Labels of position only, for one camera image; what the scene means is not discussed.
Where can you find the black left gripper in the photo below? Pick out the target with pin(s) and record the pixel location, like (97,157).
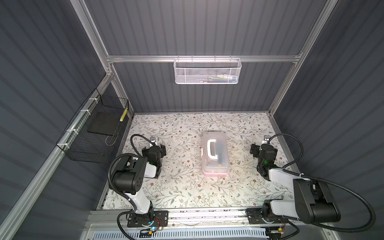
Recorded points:
(161,150)

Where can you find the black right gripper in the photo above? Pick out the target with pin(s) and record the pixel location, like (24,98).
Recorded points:
(255,149)

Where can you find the pink plastic tool box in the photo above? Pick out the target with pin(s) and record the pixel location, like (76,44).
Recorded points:
(215,155)

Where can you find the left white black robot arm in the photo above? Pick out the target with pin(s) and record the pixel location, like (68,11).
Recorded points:
(127,173)

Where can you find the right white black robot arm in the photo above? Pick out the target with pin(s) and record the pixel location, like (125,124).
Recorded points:
(313,202)

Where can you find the yellow tube in basket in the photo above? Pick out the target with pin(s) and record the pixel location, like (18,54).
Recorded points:
(123,114)

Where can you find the black pad in basket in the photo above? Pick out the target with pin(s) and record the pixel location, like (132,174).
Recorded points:
(104,124)

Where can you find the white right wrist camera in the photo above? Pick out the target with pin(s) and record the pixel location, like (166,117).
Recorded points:
(266,139)

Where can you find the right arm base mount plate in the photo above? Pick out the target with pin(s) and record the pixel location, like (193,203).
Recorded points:
(257,217)

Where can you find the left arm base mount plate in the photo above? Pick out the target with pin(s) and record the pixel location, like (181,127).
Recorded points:
(151,219)

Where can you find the black wire basket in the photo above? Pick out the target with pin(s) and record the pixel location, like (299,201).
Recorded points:
(79,145)

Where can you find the white wire mesh basket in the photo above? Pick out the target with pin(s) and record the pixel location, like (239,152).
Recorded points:
(209,71)

